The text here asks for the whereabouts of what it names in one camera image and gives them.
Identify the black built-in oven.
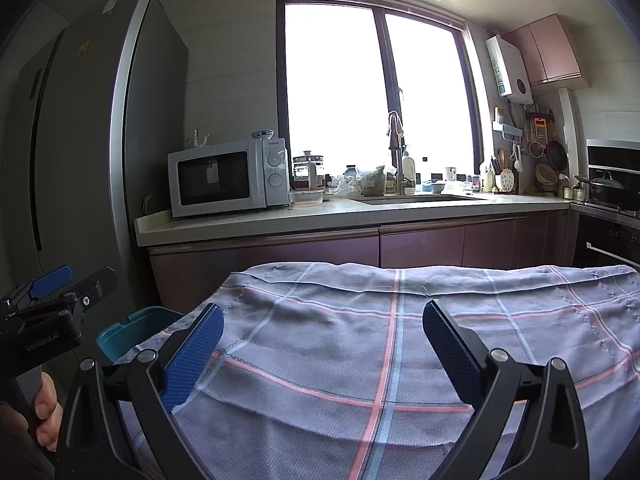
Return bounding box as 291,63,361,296
570,210,640,271

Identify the pink wall cabinet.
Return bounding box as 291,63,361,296
502,14,585,87

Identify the clear food container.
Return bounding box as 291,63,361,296
289,189,324,207

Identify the glass french press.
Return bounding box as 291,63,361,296
292,150,326,192

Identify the teal plastic bin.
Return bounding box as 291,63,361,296
96,306,187,365

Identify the large glass jar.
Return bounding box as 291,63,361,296
360,165,387,197

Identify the white water heater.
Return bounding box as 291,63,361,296
485,35,534,106

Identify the steel sink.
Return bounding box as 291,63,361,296
350,192,488,206

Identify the black pot with lid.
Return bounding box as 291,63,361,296
574,171,626,203

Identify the large dark-framed window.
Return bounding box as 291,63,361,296
276,0,483,193

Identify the kitchen counter with maroon cabinets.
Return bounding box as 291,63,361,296
134,192,581,311

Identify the hanging black pan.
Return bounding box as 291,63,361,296
546,140,568,171

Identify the black range hood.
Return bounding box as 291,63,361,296
586,138,640,181

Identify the white soap pump bottle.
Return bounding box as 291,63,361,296
401,144,417,184

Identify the person's left hand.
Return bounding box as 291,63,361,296
0,370,65,456

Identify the white microwave oven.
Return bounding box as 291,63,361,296
167,137,290,218

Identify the steel faucet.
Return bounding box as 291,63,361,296
387,111,416,196

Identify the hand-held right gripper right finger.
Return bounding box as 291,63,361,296
422,299,592,480

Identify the plaid grey tablecloth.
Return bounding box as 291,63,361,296
114,261,640,480

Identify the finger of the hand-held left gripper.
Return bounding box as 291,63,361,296
2,266,75,313
55,266,119,312

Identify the gas stove top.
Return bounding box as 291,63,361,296
570,200,640,221

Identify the crumpled clear plastic bag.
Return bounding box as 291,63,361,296
327,172,361,197

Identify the grey refrigerator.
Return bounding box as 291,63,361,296
0,0,190,321

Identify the white wall rack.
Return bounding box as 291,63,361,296
491,120,522,142

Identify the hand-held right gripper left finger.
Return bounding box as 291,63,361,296
54,302,225,480

